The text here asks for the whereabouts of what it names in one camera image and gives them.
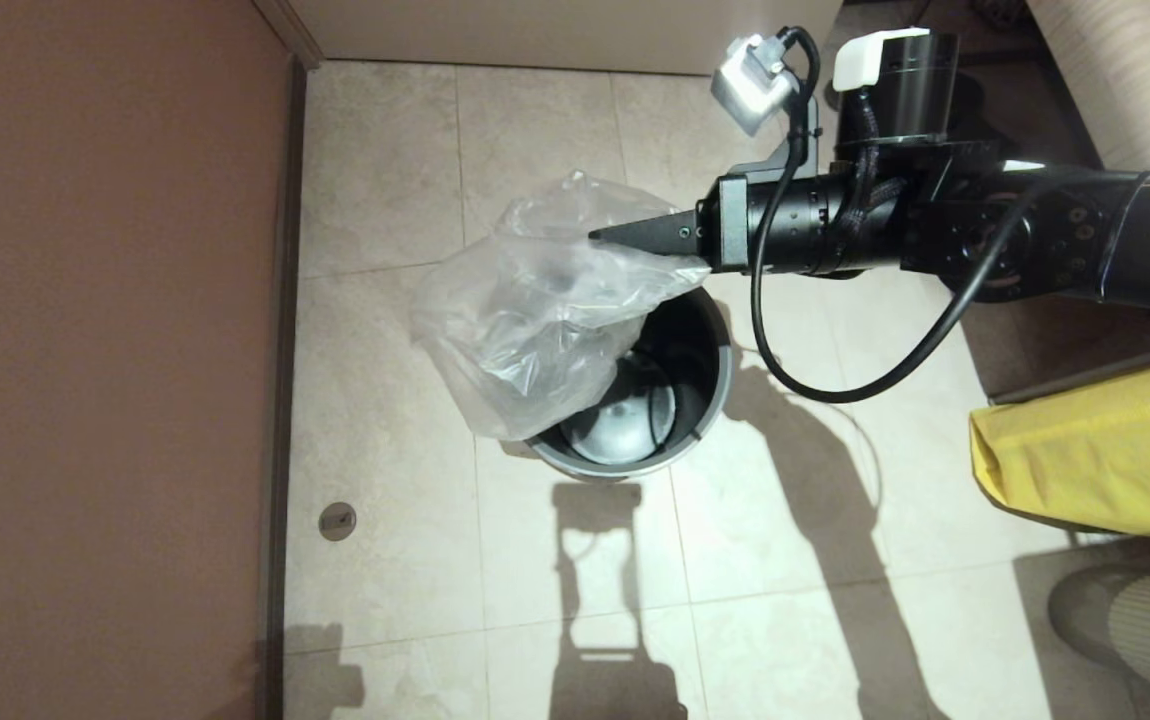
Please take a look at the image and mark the clear plastic trash bag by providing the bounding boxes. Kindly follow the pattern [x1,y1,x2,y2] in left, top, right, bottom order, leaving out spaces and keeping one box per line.
[410,170,714,443]

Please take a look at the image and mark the grey round trash bin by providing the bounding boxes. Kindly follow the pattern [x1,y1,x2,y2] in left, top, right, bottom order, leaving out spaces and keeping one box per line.
[520,285,736,483]

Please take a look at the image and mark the yellow cloth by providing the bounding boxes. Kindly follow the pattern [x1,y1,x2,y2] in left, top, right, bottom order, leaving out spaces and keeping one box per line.
[968,350,1150,541]

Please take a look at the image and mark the white door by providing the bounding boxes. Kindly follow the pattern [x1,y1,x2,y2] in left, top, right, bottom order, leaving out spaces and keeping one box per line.
[285,0,844,81]

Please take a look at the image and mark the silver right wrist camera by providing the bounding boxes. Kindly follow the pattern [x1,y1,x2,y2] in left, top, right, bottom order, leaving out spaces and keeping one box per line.
[711,33,798,138]

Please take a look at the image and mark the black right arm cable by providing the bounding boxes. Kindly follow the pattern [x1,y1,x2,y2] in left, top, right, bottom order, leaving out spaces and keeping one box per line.
[750,25,1046,404]

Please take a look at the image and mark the dark metal frame bar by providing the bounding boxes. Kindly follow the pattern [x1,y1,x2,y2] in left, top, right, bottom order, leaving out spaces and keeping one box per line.
[990,340,1150,406]

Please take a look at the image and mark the white door frame trim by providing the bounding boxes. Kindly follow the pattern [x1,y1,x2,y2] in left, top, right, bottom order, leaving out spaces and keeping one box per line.
[253,0,326,71]

